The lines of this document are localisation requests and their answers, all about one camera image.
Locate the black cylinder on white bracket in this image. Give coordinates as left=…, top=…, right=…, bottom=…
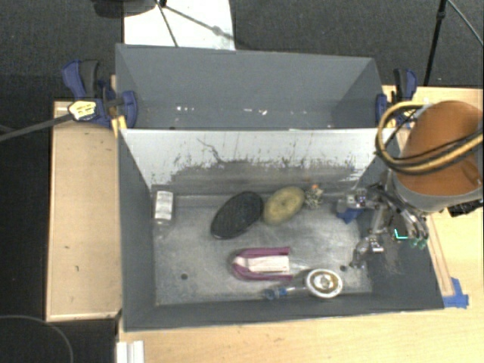
left=448, top=200, right=484, bottom=218

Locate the pale wood board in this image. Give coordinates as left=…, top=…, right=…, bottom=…
left=45, top=100, right=123, bottom=322

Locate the grey metal bin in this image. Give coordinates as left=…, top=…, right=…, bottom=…
left=114, top=43, right=445, bottom=332

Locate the white round tin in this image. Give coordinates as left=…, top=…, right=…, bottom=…
left=305, top=268, right=344, bottom=299

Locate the small blue object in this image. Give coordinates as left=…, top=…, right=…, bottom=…
left=337, top=206, right=361, bottom=225

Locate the purple and white horseshoe object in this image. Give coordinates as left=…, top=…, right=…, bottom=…
left=228, top=246, right=295, bottom=282

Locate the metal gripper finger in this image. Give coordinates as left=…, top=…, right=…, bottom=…
left=335, top=188, right=370, bottom=214
left=350, top=234, right=385, bottom=270

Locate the olive-yellow toy potato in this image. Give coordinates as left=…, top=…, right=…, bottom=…
left=262, top=186, right=306, bottom=225

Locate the clear tube with blue tip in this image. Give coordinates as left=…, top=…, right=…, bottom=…
left=263, top=284, right=308, bottom=301

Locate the black oval brush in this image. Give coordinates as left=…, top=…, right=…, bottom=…
left=209, top=191, right=265, bottom=240

